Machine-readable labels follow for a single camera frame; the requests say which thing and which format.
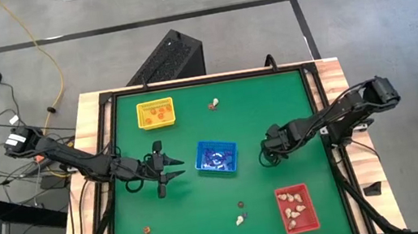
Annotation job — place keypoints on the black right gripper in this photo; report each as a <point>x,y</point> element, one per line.
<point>280,140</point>

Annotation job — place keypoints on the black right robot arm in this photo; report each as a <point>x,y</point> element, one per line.
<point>339,113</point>

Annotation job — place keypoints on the black table frame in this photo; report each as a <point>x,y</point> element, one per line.
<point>208,79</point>

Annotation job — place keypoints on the green table mat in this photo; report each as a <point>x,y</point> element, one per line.
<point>190,218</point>

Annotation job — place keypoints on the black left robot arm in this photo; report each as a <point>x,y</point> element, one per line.
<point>71,157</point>

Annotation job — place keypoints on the black perforated computer case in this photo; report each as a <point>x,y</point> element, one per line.
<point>168,59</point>

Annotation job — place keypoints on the red plastic basket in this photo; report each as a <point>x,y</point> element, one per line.
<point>310,222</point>

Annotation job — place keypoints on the blue plastic basket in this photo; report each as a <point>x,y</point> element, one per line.
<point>199,148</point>

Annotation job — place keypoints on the yellow plastic basket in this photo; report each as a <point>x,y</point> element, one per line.
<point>154,124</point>

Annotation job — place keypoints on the light wooden table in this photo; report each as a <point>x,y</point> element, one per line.
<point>86,118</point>

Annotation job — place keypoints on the orange plug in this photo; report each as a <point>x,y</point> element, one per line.
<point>39,158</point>

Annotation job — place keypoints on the small black bracket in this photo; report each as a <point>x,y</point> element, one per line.
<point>372,188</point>

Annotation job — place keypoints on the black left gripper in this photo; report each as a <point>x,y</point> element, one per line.
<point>146,168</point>

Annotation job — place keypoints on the black frame hook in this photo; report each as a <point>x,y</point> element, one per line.
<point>270,61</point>

